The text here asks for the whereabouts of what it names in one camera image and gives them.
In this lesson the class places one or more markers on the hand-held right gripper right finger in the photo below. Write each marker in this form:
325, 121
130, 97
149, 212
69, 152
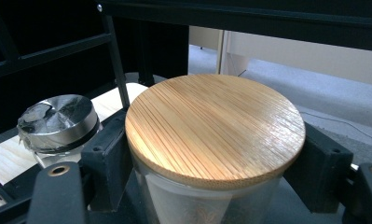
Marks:
320, 174

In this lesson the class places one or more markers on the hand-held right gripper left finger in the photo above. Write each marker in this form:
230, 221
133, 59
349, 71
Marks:
107, 161

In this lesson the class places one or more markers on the metal-lid glass jar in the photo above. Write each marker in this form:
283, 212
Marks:
59, 115

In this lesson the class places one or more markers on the wooden-lid jar brown contents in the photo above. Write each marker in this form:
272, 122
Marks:
214, 124

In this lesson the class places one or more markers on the black metal shelf rack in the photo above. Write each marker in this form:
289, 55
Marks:
236, 15

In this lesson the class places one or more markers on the white table frame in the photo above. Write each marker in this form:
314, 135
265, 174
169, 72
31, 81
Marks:
230, 46

